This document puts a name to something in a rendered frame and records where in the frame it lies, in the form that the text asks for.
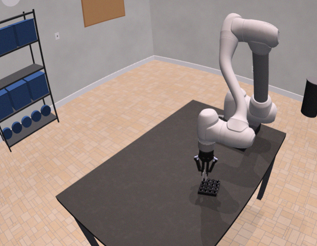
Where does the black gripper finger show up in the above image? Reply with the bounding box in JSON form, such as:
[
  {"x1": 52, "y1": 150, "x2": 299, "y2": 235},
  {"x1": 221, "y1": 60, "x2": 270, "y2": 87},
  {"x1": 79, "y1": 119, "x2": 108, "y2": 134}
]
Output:
[
  {"x1": 205, "y1": 157, "x2": 218, "y2": 181},
  {"x1": 194, "y1": 155, "x2": 205, "y2": 181}
]

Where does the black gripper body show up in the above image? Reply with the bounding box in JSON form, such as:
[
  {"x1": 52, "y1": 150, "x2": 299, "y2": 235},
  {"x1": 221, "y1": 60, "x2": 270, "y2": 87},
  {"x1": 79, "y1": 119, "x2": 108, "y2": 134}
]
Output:
[{"x1": 198, "y1": 150, "x2": 214, "y2": 162}]

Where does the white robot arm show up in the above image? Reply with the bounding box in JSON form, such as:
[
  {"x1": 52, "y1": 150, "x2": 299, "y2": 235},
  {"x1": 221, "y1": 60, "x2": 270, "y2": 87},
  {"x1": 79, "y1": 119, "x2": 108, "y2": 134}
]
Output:
[{"x1": 197, "y1": 13, "x2": 279, "y2": 152}]

